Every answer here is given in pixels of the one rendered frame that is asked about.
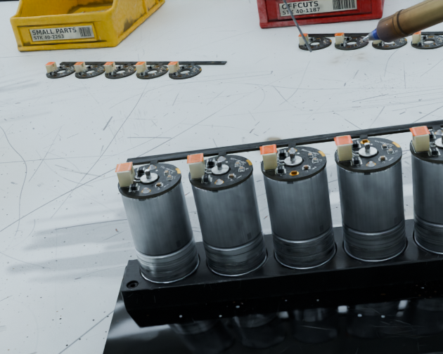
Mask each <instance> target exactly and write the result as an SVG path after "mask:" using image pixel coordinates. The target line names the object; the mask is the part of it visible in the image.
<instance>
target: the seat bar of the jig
mask: <svg viewBox="0 0 443 354"><path fill-rule="evenodd" d="M405 226H406V249H405V251H404V252H403V253H402V254H401V255H399V256H398V257H396V258H394V259H391V260H388V261H383V262H377V263H370V262H363V261H358V260H356V259H354V258H352V257H350V256H349V255H347V253H346V252H345V248H344V240H343V233H342V226H340V227H333V232H334V238H335V250H336V253H335V255H334V257H333V258H332V259H331V260H330V261H329V262H328V263H326V264H325V265H322V266H320V267H318V268H313V269H308V270H294V269H290V268H286V267H284V266H282V265H281V264H279V263H278V262H277V261H276V257H275V251H274V243H273V238H272V234H268V235H264V243H265V247H266V253H267V260H266V261H265V263H264V265H263V266H262V267H261V268H259V269H257V270H256V271H254V272H252V273H250V274H247V275H243V276H238V277H223V276H219V275H216V274H214V273H213V272H211V271H210V270H209V268H208V264H207V259H206V255H205V249H204V245H203V242H196V243H195V244H196V247H197V251H198V257H199V261H200V265H199V266H198V268H197V270H196V271H195V272H194V273H193V274H192V275H190V276H188V277H187V278H185V279H183V280H180V281H178V282H173V283H169V284H155V283H152V282H148V281H147V280H145V279H144V278H143V277H142V274H141V269H140V266H139V261H138V259H134V260H128V263H127V268H126V271H125V274H124V279H123V283H122V287H121V290H120V291H121V294H122V298H123V301H124V306H125V308H126V310H140V309H148V308H161V307H170V306H183V305H191V304H198V303H212V302H220V301H233V300H241V299H255V298H262V297H270V296H283V295H291V294H305V293H312V292H320V291H333V290H341V289H355V288H362V287H376V286H383V285H391V284H405V283H412V282H426V281H434V280H443V255H441V254H434V253H430V252H428V251H425V250H423V249H421V248H420V247H419V246H418V245H417V244H416V243H415V241H414V225H413V219H406V220H405Z"/></svg>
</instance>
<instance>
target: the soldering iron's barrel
mask: <svg viewBox="0 0 443 354"><path fill-rule="evenodd" d="M441 22H443V0H425V1H422V2H420V3H418V4H415V5H413V6H411V7H408V8H406V9H401V10H399V11H397V12H396V13H394V14H392V15H389V16H387V17H386V18H383V19H381V20H380V21H379V22H378V25H377V27H376V32H377V35H378V37H379V38H380V39H381V40H382V41H384V42H386V43H391V42H393V41H396V40H398V39H401V38H404V37H409V36H411V35H413V34H414V33H416V32H419V31H421V30H424V29H427V28H429V27H432V26H434V25H437V24H440V23H441Z"/></svg>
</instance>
